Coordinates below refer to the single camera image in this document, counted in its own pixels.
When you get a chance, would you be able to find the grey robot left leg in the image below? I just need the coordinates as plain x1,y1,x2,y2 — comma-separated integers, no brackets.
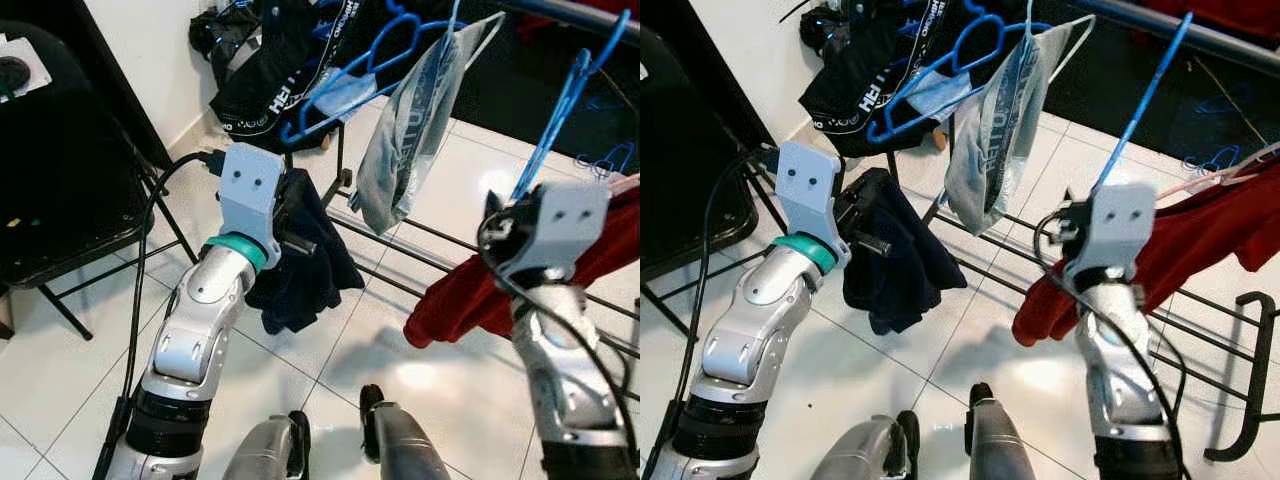
222,410,311,480
810,410,921,480

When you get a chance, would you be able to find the navy blue garment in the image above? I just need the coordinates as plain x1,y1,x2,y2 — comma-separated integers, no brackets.
245,168,366,336
842,168,969,336

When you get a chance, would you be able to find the black printed garment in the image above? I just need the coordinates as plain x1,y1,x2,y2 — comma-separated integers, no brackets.
800,0,986,156
210,0,391,141

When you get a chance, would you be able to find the white card black disc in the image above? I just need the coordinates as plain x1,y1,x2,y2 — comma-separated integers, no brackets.
0,35,51,101

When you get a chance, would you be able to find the pale blue face mask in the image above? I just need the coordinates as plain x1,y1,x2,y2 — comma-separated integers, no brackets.
905,70,976,121
320,70,381,121

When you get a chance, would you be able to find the blue plastic hanger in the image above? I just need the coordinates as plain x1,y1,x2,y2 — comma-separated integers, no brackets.
1090,12,1194,196
510,8,633,206
865,10,1051,146
280,5,451,146

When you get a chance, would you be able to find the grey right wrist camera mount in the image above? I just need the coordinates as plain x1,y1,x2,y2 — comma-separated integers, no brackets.
495,182,611,286
1062,182,1159,281

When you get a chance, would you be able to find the black metal clothes rack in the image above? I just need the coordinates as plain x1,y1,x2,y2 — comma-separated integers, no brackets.
280,0,641,361
890,0,1280,463

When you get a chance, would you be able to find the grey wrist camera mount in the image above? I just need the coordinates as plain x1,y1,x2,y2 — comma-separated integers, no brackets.
495,182,611,286
215,143,286,261
1062,182,1159,281
775,142,851,266

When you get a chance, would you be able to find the black folding chair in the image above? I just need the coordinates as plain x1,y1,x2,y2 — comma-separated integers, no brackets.
0,20,201,341
640,20,761,311

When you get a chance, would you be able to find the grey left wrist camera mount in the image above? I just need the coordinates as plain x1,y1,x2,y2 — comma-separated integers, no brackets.
215,143,286,261
775,142,851,266

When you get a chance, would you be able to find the grey printed garment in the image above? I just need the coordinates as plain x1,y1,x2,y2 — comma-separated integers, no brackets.
350,12,506,236
945,15,1066,236

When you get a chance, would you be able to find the red knit garment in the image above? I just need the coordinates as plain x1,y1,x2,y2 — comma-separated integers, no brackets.
1012,170,1280,349
405,185,641,349

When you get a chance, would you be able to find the white plastic hanger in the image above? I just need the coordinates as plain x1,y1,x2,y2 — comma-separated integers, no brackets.
1020,0,1086,61
440,0,506,61

